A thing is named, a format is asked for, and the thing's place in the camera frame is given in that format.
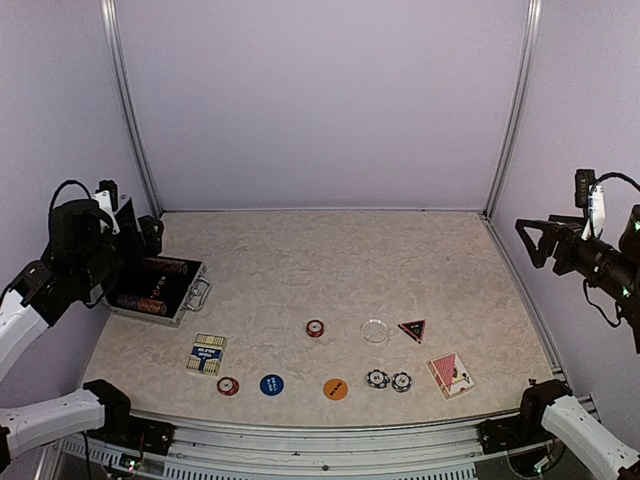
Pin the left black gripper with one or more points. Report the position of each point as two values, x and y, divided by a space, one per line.
136 251

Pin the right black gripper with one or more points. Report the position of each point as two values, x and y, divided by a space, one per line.
569 232

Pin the aluminium poker chip case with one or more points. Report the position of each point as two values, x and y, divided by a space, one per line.
181 293

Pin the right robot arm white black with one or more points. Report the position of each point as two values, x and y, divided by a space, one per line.
551 406

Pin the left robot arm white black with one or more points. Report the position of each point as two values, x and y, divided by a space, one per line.
91 241

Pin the chip row in case back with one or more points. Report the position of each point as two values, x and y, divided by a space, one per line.
165 266

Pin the chip row in case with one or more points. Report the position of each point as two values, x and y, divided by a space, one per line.
165 266
142 304

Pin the chip row in case front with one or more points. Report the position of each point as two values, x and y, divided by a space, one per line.
142 304

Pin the blue playing card box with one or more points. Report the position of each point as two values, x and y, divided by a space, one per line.
206 354

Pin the black pink triangular button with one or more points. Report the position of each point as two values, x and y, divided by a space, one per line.
414 329

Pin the red poker chip front left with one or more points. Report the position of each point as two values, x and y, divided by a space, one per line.
228 386

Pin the red playing card deck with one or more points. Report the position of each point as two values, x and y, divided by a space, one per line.
451 375

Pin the red poker chip stack centre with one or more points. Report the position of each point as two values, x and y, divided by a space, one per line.
315 328

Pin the blue small blind button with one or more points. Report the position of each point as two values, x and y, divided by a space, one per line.
271 385

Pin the clear round dealer button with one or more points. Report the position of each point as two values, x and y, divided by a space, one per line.
374 331

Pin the blue white poker chip stack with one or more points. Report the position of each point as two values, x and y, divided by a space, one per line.
377 379

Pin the orange big blind button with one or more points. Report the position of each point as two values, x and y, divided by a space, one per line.
335 389

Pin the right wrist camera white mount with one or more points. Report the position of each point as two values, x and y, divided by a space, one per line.
589 197

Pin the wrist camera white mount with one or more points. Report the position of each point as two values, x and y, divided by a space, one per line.
589 197
107 199

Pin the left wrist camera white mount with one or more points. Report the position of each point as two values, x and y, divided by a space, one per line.
107 199

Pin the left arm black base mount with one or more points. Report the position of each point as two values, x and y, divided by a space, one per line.
143 435

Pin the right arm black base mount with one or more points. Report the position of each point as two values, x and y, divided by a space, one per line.
509 433

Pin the right aluminium corner post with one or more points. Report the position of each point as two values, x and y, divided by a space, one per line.
518 102

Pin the aluminium corner post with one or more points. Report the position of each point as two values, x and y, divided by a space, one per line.
518 102
115 46

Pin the aluminium front rail frame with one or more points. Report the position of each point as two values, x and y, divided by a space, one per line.
201 449

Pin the left aluminium corner post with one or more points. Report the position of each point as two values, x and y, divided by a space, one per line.
115 46

